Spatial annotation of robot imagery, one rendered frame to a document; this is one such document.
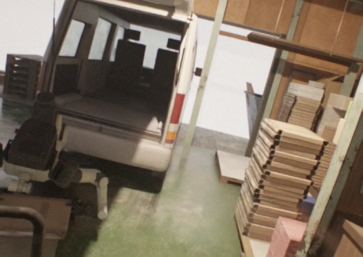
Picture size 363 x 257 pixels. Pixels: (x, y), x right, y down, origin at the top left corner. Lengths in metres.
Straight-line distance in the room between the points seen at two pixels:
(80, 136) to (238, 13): 3.09
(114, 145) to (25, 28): 5.32
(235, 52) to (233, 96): 0.98
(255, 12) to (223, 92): 2.31
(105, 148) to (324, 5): 3.89
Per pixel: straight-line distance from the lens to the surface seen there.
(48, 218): 2.02
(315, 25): 4.98
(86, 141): 2.84
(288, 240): 2.04
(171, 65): 4.51
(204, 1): 4.71
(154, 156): 2.72
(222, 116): 6.52
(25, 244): 1.90
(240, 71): 6.45
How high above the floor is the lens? 1.39
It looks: 12 degrees down
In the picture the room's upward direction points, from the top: 13 degrees clockwise
